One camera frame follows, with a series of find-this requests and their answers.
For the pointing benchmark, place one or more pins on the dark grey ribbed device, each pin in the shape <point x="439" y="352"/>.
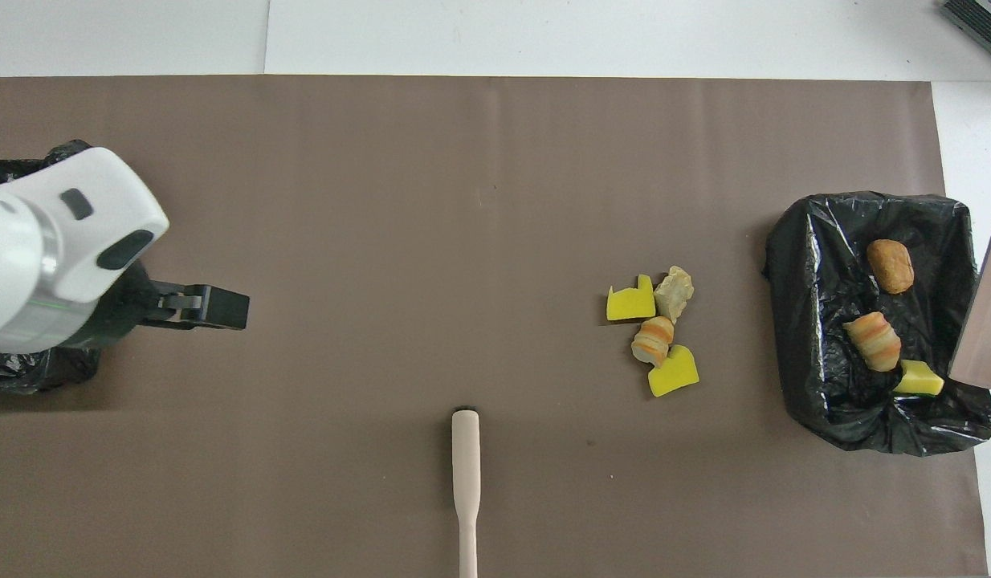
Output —
<point x="981" y="20"/>

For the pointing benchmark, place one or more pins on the brown bread roll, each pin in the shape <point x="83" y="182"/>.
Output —
<point x="891" y="266"/>

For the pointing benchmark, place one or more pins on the pink plastic dustpan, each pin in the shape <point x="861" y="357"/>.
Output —
<point x="985" y="321"/>

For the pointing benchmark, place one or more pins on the beige rock chunk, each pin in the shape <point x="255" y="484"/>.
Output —
<point x="674" y="295"/>

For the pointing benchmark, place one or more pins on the black bag-lined bin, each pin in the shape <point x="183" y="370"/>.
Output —
<point x="30" y="369"/>
<point x="825" y="361"/>

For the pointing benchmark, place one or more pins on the yellow sponge piece green backing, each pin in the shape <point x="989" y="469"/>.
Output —
<point x="917" y="379"/>

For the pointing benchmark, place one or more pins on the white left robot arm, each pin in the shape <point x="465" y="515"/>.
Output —
<point x="78" y="233"/>

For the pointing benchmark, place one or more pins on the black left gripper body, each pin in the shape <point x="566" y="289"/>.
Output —
<point x="130" y="309"/>

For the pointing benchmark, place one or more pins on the brown table mat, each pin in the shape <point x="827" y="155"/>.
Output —
<point x="463" y="201"/>

